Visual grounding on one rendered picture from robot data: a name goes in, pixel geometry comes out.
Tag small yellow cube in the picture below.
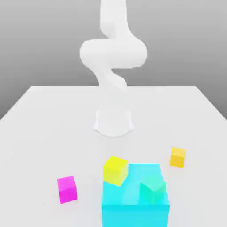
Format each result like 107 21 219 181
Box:
102 155 129 187

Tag small orange cube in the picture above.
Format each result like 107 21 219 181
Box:
169 147 186 168

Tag small turquoise cube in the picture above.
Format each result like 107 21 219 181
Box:
138 176 167 206

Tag small magenta cube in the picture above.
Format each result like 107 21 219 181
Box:
56 175 78 204

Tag large cyan box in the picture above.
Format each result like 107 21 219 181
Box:
101 163 171 227

